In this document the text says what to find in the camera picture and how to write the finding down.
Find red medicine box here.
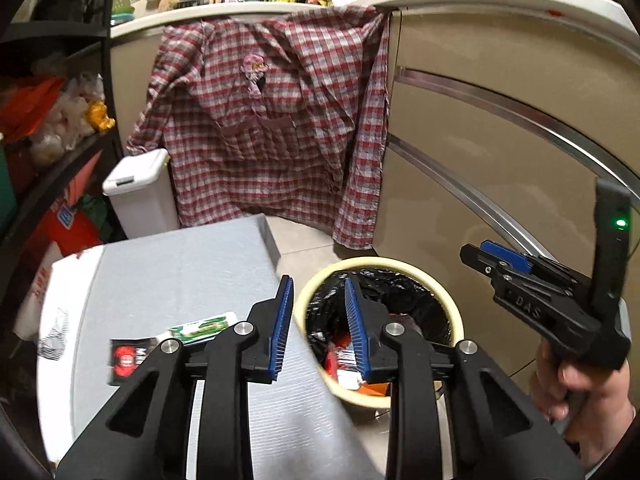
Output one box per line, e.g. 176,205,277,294
324,335,363,391

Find green white wrapper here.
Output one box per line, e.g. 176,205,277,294
165,312,238,344

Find black red crab packet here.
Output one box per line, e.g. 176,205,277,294
108,337,157,387

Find orange snack bag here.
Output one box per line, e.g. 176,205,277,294
357,382,390,396

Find yellow trash bin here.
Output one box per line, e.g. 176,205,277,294
293,257,464,411

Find person's right hand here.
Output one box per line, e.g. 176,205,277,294
529,340,636,470

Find black bin liner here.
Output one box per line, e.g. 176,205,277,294
305,268,452,362

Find red plaid shirt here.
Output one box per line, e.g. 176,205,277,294
127,6,390,250

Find white lidded bin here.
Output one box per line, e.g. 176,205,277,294
102,148,180,238

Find white patterned board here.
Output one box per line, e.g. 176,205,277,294
12,242,109,466

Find red bag under shelf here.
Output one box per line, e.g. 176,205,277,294
25,152,103,261

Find black shelving rack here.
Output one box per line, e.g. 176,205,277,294
0,0,126,286

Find yellow toy figure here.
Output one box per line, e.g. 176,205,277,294
85,101,115,133

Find white plastic bags on shelf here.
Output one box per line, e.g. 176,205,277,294
29,72,106,168

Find orange bag on shelf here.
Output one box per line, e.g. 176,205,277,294
1,75,66,144

